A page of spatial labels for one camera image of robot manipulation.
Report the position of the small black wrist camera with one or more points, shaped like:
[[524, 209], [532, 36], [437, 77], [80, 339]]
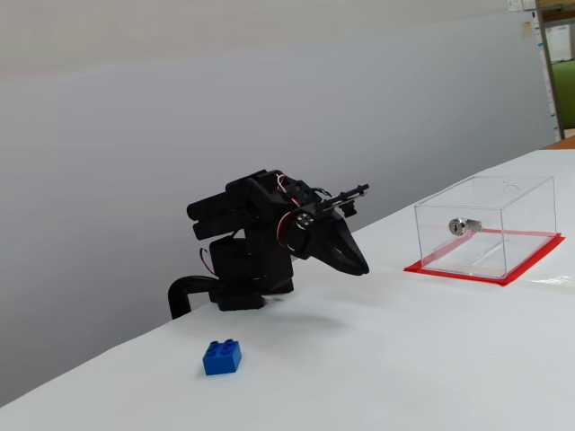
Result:
[[348, 207]]

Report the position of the transparent plastic box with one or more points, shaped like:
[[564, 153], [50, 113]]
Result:
[[516, 215]]

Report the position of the blue lego brick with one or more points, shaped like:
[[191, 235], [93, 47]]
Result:
[[220, 361]]

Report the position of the green upholstered seat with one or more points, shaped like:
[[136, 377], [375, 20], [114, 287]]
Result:
[[565, 94]]

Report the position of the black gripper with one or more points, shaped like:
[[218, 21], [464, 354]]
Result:
[[327, 234]]

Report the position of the brown wooden table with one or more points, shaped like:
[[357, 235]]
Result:
[[561, 143]]

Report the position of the white paper label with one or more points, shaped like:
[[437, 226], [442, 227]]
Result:
[[516, 4]]

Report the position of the grey metal shelf post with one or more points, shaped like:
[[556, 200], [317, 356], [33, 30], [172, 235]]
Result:
[[549, 67]]

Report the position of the red base plate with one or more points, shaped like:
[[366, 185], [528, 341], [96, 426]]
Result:
[[530, 265]]

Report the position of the silver cam lock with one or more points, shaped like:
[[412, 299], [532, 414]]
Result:
[[458, 226]]

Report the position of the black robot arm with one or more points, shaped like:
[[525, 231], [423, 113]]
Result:
[[242, 269]]

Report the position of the tan sticky note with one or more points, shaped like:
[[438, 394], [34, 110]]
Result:
[[527, 29]]

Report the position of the white cardboard box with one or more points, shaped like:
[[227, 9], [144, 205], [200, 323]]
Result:
[[559, 42]]

